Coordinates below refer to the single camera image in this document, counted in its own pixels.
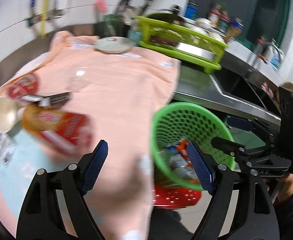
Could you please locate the green plastic trash basket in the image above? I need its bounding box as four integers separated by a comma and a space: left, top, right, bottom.
151, 102, 236, 191

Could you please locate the green dish rack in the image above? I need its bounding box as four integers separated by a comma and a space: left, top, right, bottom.
137, 16, 227, 74

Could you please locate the black frying pan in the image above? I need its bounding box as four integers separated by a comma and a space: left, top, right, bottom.
147, 5, 185, 26

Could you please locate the clear plastic wrapper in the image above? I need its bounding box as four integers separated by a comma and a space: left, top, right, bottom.
67, 65, 89, 93

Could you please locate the pink bath towel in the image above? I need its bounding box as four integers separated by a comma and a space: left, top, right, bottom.
0, 30, 182, 240

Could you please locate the white shallow dish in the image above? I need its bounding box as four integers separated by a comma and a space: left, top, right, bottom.
94, 37, 134, 54

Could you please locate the person's right hand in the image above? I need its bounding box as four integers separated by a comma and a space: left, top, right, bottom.
271, 173, 293, 203

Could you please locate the black foil wrapper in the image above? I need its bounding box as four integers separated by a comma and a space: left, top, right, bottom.
21, 92, 72, 108

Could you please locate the steel faucet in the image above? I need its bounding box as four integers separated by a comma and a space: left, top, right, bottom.
248, 38, 284, 69

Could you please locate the brown round cutting board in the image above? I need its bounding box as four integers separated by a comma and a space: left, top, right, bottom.
280, 82, 293, 92

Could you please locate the steel sink basin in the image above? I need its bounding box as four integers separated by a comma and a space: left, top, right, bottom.
213, 68, 281, 117

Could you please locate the yellow gas hose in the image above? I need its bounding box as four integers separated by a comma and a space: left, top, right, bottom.
39, 0, 55, 39

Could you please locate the red plastic stool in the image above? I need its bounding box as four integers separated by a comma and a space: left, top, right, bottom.
153, 185, 202, 210

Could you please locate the cleaver knife wooden handle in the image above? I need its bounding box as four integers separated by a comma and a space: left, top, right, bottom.
150, 36, 217, 61

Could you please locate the red orange snack bag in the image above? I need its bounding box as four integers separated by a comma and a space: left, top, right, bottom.
21, 105, 93, 155

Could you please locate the pink dish brush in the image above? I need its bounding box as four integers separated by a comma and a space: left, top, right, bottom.
95, 0, 108, 22

